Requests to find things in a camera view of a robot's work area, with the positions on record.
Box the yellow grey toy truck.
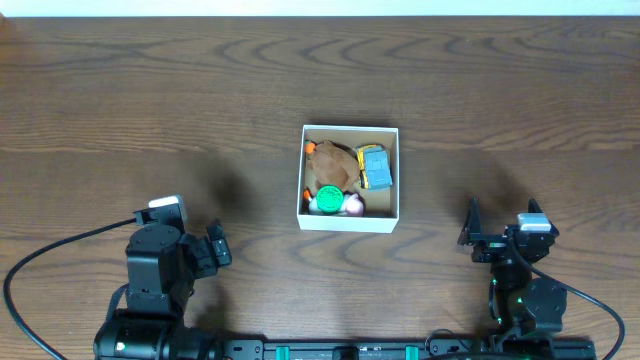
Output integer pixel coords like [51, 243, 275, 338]
[356, 144, 393, 191]

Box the pink toy cup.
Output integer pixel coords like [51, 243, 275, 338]
[308, 194, 365, 217]

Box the green round lid toy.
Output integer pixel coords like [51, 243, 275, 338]
[315, 185, 344, 213]

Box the brown plush toy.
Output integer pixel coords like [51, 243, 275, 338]
[304, 140, 360, 192]

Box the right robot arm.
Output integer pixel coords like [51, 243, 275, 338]
[458, 199, 567, 352]

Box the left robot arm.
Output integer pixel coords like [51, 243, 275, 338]
[93, 204, 232, 360]

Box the white cardboard box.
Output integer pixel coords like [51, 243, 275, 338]
[296, 125, 400, 233]

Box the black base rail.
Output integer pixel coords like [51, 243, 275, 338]
[211, 329, 597, 360]

